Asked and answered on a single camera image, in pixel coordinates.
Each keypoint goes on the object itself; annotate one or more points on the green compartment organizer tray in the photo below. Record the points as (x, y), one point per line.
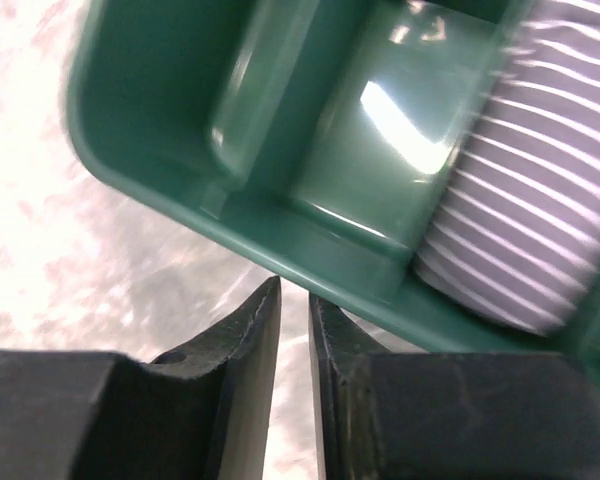
(315, 138)

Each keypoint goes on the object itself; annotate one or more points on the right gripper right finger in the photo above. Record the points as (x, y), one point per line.
(386, 415)

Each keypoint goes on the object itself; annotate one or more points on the striped grey underwear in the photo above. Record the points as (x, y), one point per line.
(516, 236)

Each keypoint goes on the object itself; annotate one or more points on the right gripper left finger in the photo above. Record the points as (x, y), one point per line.
(198, 411)

